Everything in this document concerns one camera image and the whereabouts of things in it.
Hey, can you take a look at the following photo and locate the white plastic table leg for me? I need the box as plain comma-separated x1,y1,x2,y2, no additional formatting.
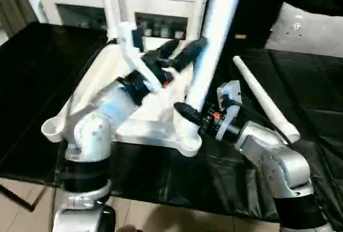
98,0,120,44
232,55,301,144
190,0,209,42
187,0,248,108

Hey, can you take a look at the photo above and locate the white plastic table top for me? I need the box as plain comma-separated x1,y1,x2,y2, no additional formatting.
41,35,204,158

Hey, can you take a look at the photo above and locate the black sofa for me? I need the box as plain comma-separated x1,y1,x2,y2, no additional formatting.
205,0,343,56

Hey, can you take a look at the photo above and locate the grey printed cushion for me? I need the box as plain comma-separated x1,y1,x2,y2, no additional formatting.
264,2,343,58

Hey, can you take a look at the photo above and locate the black work mat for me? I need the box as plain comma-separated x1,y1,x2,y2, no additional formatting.
0,21,343,223

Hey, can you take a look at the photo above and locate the brown curtain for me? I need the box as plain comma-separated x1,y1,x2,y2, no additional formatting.
0,0,39,38

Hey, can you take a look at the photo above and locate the black metal stand leg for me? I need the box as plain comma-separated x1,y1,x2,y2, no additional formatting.
0,183,47,213

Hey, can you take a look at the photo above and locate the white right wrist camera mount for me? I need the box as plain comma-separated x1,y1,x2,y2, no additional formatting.
215,80,242,141

